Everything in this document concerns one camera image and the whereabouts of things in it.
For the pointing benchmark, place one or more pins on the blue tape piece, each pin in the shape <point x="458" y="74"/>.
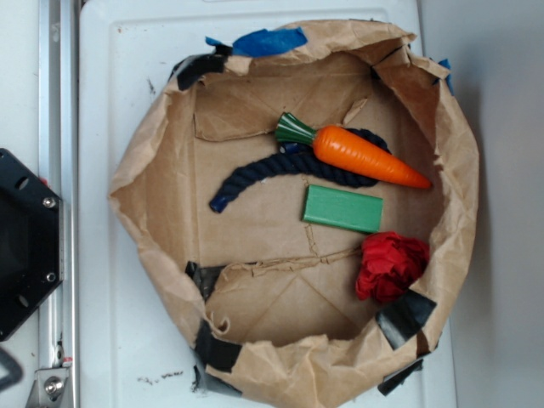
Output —
<point x="265" y="43"/>

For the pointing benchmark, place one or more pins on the black tape piece bottom-left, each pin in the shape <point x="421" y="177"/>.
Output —
<point x="219" y="354"/>

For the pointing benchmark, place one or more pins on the aluminium extrusion rail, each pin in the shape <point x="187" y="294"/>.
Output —
<point x="57" y="378"/>

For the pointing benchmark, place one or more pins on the black tape piece top-left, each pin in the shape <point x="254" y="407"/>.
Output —
<point x="191" y="69"/>

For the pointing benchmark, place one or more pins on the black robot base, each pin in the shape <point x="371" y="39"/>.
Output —
<point x="30" y="243"/>

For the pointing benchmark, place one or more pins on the orange toy carrot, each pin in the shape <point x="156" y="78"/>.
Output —
<point x="338" y="147"/>

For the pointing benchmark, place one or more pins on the black tape piece right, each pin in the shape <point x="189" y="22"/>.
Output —
<point x="402" y="319"/>

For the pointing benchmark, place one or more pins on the green rectangular block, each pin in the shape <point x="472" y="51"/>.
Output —
<point x="342" y="209"/>

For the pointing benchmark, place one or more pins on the brown paper bag bin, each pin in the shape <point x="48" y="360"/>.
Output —
<point x="256" y="274"/>

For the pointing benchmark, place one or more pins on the red paper ball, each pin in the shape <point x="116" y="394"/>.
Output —
<point x="390" y="264"/>

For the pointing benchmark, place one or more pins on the white tray board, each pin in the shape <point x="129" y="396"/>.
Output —
<point x="130" y="352"/>

